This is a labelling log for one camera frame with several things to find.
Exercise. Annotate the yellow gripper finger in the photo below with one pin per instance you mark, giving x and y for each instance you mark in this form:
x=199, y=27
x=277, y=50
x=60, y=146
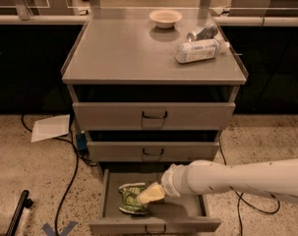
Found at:
x=152, y=193

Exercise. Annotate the green jalapeno chip bag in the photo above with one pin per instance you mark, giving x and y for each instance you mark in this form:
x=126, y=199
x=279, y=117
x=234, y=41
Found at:
x=129, y=194

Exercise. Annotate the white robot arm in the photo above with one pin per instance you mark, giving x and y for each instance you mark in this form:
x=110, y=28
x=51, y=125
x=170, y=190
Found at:
x=272, y=179

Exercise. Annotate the grey bottom drawer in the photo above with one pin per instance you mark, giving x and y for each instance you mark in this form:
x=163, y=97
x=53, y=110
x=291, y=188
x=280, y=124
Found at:
x=187, y=214

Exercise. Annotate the grey drawer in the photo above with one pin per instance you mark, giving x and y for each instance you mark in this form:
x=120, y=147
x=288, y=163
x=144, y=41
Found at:
x=151, y=151
x=187, y=214
x=93, y=116

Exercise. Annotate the grey middle drawer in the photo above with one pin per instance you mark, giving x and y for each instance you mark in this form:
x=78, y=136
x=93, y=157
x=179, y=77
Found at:
x=151, y=151

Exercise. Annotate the grey top drawer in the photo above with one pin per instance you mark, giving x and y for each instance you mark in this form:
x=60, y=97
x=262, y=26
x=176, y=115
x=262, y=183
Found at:
x=93, y=116

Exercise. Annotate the grey drawer cabinet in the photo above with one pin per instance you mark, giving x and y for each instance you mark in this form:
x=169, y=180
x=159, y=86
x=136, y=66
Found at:
x=124, y=47

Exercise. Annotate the dark lab counter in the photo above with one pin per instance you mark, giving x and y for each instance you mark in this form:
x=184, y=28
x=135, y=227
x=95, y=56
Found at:
x=31, y=58

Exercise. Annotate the blue power adapter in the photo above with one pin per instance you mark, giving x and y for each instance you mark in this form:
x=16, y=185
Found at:
x=82, y=143

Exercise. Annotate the white paper sheet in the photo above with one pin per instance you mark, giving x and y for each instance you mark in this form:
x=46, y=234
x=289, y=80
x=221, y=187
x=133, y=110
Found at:
x=52, y=127

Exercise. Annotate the black bar object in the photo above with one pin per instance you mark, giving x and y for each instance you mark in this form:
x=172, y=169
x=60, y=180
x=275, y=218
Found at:
x=24, y=202

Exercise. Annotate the white lying bottle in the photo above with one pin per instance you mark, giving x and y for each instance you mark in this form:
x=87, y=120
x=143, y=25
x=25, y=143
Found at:
x=193, y=51

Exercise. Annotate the dark metallic can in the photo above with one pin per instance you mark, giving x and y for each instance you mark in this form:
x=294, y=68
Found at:
x=205, y=32

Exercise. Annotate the beige paper bowl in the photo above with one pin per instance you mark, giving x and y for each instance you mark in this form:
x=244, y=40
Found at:
x=165, y=19

